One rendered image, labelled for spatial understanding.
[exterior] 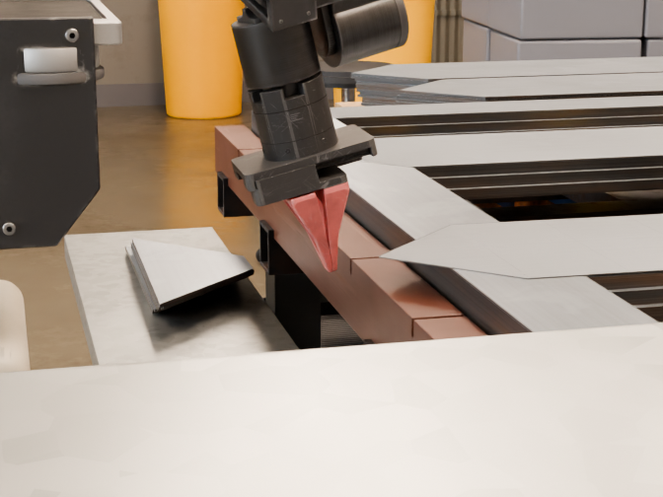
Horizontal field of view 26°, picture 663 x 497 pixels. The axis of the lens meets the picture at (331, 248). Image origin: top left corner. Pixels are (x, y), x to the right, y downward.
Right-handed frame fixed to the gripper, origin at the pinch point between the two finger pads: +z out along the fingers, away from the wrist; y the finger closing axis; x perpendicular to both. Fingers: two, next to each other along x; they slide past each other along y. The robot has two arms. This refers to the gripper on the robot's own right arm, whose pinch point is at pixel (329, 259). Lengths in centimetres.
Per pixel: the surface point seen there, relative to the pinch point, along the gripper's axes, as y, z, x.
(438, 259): -8.0, 1.8, 2.4
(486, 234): -14.3, 3.4, -4.7
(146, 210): -8, 95, -402
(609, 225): -25.3, 6.2, -5.5
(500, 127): -38, 12, -68
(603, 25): -153, 54, -306
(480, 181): -23.6, 8.1, -34.5
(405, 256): -5.8, 1.3, 0.9
